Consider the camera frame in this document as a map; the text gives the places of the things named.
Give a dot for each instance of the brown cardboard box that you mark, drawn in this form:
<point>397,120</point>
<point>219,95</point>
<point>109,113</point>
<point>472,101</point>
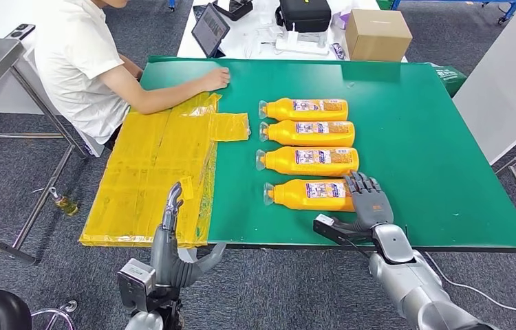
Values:
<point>376,36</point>

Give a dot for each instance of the pale plastic bag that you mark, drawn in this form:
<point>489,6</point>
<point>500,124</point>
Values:
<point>342,19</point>

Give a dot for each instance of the black device box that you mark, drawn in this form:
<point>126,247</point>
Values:
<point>235,8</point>

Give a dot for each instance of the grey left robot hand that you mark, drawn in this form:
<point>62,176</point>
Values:
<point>164,255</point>

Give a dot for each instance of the white chair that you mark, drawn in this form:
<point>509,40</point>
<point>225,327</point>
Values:
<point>94,148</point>

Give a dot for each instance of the blue metal cart frame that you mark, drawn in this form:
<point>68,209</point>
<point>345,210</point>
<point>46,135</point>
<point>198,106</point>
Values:
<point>511,10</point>

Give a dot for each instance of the white table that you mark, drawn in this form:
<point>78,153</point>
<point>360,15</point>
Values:
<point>244,45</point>

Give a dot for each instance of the person's right forearm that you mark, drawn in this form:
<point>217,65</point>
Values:
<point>167,98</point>

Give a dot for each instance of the dark tablet on stand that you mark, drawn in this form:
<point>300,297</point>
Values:
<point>210,28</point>

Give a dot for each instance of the purple snack packet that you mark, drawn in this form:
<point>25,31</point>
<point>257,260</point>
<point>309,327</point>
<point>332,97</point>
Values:
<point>338,51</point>

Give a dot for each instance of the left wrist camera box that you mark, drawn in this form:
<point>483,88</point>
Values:
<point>135,282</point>

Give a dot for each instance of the white power strip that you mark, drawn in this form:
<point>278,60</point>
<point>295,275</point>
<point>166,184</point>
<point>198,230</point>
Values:
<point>301,47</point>

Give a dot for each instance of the yellow taped cardboard sheet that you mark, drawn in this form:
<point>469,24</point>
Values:
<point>148,164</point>

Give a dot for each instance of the person's right hand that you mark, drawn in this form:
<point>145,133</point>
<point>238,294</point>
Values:
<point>217,79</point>

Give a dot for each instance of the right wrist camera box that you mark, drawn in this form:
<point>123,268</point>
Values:
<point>324,220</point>

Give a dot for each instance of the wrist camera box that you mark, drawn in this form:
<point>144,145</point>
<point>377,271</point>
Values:
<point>324,220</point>
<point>135,282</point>

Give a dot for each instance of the small yellow-green bottle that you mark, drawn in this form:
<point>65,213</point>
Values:
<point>66,206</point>

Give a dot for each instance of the green bag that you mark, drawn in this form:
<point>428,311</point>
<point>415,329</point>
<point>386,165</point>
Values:
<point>450,78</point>

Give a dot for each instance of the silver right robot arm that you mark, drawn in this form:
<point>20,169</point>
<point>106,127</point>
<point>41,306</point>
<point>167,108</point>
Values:
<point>404,273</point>

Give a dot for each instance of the white table foot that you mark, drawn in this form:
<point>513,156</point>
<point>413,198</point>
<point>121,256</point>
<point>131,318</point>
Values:
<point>188,255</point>

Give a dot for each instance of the person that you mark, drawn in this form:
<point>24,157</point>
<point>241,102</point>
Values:
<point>75,59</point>

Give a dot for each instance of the orange detergent bottle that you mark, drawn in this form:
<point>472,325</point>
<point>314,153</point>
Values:
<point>285,133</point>
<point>290,195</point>
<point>285,110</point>
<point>285,162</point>

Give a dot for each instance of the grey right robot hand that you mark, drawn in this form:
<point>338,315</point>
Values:
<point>372,205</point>

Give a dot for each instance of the green plastic crate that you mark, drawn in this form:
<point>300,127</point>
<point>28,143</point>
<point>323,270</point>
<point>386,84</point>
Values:
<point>385,3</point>

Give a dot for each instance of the black carry case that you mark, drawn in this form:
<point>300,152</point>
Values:
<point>306,13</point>

